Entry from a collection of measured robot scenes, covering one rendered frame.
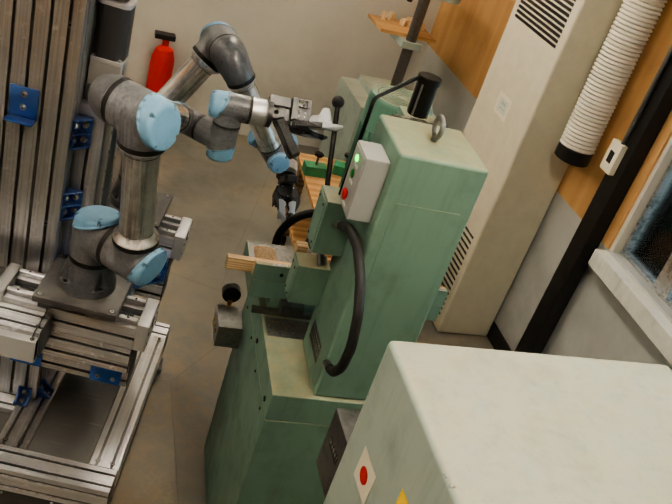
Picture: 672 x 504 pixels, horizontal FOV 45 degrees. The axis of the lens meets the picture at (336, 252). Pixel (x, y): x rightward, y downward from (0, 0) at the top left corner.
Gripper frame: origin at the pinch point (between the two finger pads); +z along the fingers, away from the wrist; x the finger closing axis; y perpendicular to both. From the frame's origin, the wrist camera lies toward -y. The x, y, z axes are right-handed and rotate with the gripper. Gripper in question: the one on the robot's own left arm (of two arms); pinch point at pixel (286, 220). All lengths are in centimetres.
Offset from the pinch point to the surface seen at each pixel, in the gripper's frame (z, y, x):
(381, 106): 8, -78, -3
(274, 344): 55, -25, 9
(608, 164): -43, -12, -128
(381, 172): 37, -90, 3
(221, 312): 33.4, 8.1, 18.4
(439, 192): 40, -91, -11
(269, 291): 38.2, -23.1, 10.6
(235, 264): 32.6, -25.9, 21.6
